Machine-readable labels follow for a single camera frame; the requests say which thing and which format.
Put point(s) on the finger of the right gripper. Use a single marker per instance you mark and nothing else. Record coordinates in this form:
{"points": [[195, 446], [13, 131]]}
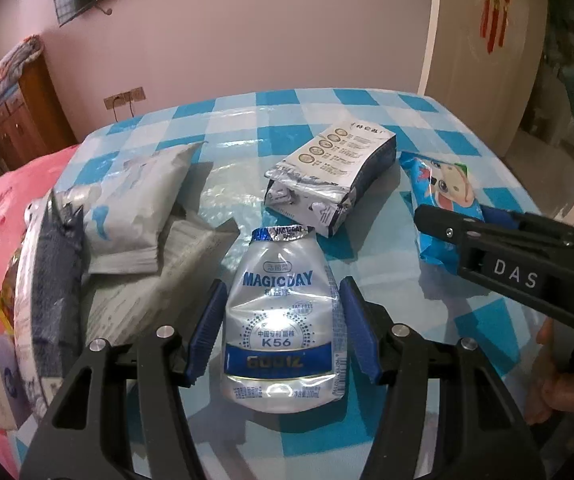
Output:
{"points": [[529, 224], [535, 273]]}

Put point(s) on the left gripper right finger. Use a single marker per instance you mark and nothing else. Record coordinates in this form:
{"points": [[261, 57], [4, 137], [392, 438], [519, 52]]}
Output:
{"points": [[480, 433]]}

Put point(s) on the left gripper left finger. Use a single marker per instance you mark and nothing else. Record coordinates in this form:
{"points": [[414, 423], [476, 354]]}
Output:
{"points": [[84, 434]]}

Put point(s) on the cow wet wipes pack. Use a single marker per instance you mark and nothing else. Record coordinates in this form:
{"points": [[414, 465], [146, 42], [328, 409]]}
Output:
{"points": [[443, 185]]}

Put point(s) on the yellow green snack bag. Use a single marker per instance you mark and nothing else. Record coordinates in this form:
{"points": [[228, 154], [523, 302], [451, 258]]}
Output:
{"points": [[8, 292]]}

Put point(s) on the silver Magicday milk pouch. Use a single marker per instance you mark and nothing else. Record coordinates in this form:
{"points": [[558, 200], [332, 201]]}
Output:
{"points": [[285, 347]]}

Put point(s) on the dark blue white carton bag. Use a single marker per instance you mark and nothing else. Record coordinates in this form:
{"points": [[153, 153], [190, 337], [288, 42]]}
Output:
{"points": [[319, 184]]}

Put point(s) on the person right hand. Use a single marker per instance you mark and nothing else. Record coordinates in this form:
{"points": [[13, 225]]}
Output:
{"points": [[550, 389]]}

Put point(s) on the dark grey foil bag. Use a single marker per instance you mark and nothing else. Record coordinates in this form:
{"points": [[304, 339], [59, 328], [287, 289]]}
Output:
{"points": [[47, 300]]}

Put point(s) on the white room door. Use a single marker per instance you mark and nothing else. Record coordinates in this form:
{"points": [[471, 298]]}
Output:
{"points": [[481, 60]]}

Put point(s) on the grey white foil bag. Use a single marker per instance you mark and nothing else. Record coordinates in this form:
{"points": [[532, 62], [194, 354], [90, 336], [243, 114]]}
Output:
{"points": [[119, 308]]}

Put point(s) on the blue white checkered tablecloth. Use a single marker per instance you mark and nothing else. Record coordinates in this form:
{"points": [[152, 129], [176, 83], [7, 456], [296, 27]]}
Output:
{"points": [[241, 137]]}

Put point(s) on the brown wooden cabinet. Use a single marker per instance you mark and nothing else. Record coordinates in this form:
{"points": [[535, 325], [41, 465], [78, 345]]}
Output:
{"points": [[32, 121]]}

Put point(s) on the folded pink blanket stack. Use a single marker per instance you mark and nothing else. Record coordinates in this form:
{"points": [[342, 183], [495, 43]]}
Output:
{"points": [[12, 64]]}

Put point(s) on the wall power socket strip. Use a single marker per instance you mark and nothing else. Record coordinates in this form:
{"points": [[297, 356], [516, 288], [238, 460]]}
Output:
{"points": [[124, 98]]}

